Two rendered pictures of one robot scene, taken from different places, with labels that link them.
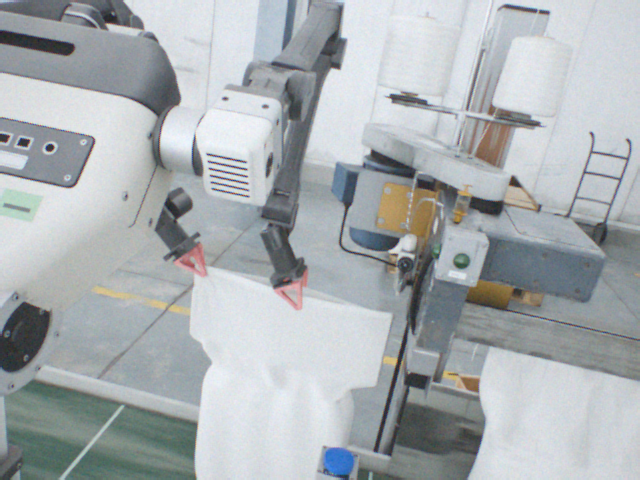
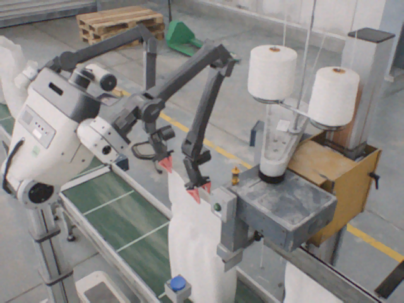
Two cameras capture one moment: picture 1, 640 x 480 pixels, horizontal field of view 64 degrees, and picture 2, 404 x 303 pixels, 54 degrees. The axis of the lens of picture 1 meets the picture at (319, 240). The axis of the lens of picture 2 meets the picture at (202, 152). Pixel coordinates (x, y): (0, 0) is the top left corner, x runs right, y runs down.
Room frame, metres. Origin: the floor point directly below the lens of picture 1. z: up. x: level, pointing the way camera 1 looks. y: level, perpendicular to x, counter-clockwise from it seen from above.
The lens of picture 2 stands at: (0.07, -0.89, 2.14)
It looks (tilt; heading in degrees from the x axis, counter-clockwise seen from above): 33 degrees down; 42
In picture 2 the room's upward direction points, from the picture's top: 1 degrees clockwise
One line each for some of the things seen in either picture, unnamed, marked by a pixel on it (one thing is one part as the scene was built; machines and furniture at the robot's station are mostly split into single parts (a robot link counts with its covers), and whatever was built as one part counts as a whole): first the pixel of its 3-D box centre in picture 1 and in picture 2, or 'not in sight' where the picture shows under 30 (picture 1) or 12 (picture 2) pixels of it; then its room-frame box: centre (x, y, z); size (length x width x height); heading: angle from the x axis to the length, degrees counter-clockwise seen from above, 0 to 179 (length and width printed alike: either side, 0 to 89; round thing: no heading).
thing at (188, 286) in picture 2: (335, 474); (178, 289); (0.79, -0.11, 0.81); 0.08 x 0.08 x 0.06; 83
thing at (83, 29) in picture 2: not in sight; (122, 27); (4.29, 4.80, 0.22); 1.21 x 0.84 x 0.14; 173
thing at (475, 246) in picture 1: (460, 256); (223, 204); (0.87, -0.26, 1.29); 0.08 x 0.05 x 0.09; 83
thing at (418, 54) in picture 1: (417, 56); (271, 72); (1.26, -0.15, 1.61); 0.17 x 0.17 x 0.17
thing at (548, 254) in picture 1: (499, 273); (276, 218); (1.01, -0.39, 1.21); 0.30 x 0.25 x 0.30; 83
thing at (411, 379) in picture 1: (417, 374); (229, 258); (0.93, -0.26, 0.98); 0.09 x 0.05 x 0.05; 173
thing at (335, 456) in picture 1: (338, 462); (178, 283); (0.79, -0.11, 0.84); 0.06 x 0.06 x 0.02
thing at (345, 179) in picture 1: (349, 186); (260, 137); (1.37, -0.06, 1.25); 0.10 x 0.08 x 0.12; 18
